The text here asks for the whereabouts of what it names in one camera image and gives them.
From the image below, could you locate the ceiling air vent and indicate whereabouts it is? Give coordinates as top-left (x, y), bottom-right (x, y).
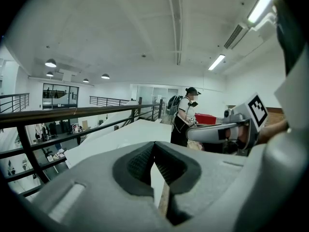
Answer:
top-left (224, 24), bottom-right (244, 50)

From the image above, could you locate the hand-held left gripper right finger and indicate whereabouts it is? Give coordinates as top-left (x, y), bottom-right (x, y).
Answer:
top-left (154, 141), bottom-right (250, 232)

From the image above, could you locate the red box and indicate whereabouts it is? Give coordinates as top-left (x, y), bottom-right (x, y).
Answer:
top-left (195, 113), bottom-right (217, 125)

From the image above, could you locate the black railing with wooden rail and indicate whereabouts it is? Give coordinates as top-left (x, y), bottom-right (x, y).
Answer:
top-left (0, 102), bottom-right (163, 198)

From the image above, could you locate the black metal balustrade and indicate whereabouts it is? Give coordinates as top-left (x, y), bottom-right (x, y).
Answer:
top-left (89, 95), bottom-right (131, 107)
top-left (0, 93), bottom-right (30, 113)

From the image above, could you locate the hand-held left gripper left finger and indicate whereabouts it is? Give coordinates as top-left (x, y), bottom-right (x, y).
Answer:
top-left (31, 141), bottom-right (175, 232)

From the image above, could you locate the person's right forearm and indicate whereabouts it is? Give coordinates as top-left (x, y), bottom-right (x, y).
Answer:
top-left (257, 119), bottom-right (289, 145)

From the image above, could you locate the person's right hand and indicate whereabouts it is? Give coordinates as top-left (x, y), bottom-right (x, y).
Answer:
top-left (238, 125), bottom-right (251, 142)

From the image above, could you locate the ceiling tube light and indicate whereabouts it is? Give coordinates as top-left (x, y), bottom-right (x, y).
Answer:
top-left (208, 54), bottom-right (226, 71)
top-left (247, 0), bottom-right (276, 25)

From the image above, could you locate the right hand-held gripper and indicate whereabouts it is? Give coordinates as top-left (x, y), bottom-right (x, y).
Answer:
top-left (186, 93), bottom-right (268, 156)

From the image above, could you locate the black framed glass window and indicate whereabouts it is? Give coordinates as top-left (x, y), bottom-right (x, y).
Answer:
top-left (42, 83), bottom-right (80, 110)

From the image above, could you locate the person's black printed shirt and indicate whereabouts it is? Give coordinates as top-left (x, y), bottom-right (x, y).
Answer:
top-left (275, 0), bottom-right (304, 76)

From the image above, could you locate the white ceiling conduit rail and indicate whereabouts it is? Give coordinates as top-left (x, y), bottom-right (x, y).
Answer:
top-left (165, 0), bottom-right (183, 66)

